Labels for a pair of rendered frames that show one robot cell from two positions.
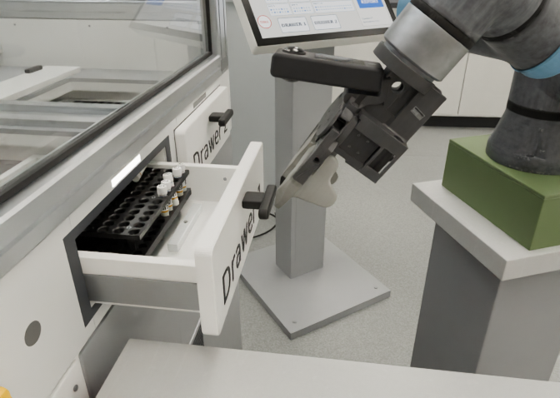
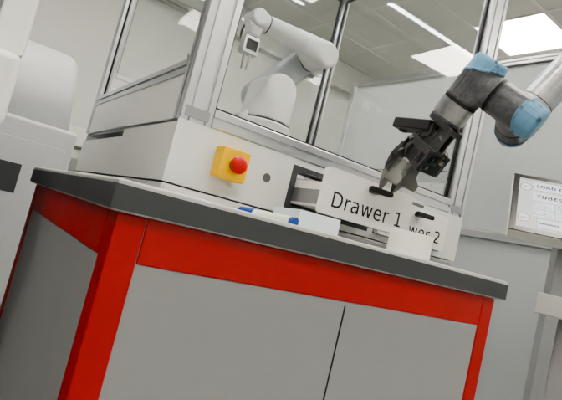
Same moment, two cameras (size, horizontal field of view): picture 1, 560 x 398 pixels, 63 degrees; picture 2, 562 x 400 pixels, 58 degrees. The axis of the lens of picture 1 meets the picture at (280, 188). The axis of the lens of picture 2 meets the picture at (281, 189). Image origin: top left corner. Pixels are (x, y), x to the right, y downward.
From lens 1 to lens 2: 0.98 m
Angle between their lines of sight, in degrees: 58
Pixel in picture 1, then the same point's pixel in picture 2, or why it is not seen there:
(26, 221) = (285, 142)
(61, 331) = (274, 192)
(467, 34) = (457, 98)
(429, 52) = (441, 105)
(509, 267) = (540, 300)
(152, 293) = (309, 195)
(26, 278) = (275, 158)
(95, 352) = not seen: hidden behind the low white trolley
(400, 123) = (434, 143)
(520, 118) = not seen: outside the picture
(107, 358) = not seen: hidden behind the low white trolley
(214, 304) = (323, 192)
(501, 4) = (471, 86)
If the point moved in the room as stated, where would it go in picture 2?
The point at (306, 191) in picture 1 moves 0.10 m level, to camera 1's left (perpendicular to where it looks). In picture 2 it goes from (390, 175) to (356, 172)
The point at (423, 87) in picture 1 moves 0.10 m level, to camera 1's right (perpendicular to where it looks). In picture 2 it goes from (441, 123) to (486, 122)
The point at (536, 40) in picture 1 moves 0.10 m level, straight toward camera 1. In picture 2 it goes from (499, 106) to (456, 91)
